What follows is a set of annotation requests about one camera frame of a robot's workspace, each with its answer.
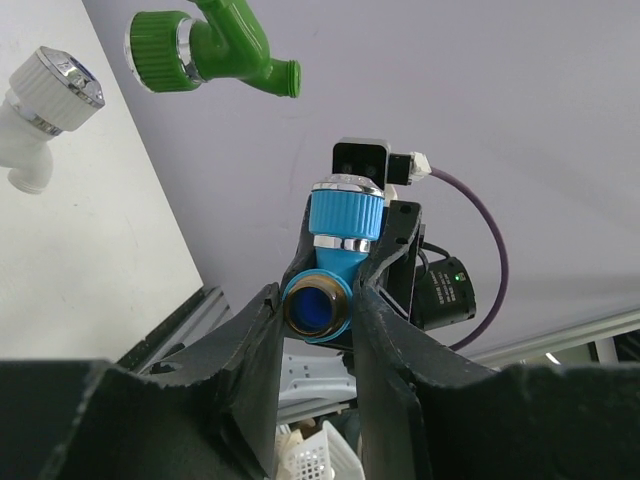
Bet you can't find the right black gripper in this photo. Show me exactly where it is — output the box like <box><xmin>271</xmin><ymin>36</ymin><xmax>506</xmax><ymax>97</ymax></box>
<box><xmin>280</xmin><ymin>200</ymin><xmax>426</xmax><ymax>323</ymax></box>

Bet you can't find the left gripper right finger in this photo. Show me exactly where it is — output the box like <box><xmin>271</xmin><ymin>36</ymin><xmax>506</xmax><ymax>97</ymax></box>
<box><xmin>352</xmin><ymin>281</ymin><xmax>639</xmax><ymax>479</ymax></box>

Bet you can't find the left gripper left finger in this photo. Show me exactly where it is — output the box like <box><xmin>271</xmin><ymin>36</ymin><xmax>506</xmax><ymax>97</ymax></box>
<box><xmin>1</xmin><ymin>283</ymin><xmax>283</xmax><ymax>479</ymax></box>

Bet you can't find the blue plastic faucet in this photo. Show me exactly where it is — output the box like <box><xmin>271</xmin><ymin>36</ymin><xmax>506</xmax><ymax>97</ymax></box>
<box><xmin>282</xmin><ymin>174</ymin><xmax>385</xmax><ymax>344</ymax></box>

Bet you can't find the green plastic faucet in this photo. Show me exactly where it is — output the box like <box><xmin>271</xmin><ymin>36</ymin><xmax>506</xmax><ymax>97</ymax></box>
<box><xmin>124</xmin><ymin>1</ymin><xmax>301</xmax><ymax>98</ymax></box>

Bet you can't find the white plastic faucet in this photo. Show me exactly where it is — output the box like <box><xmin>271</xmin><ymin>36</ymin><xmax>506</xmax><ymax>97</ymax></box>
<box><xmin>1</xmin><ymin>46</ymin><xmax>105</xmax><ymax>195</ymax></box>

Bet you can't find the front aluminium rail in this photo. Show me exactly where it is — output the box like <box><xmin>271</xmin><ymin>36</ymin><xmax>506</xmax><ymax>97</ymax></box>
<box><xmin>462</xmin><ymin>308</ymin><xmax>639</xmax><ymax>368</ymax></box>

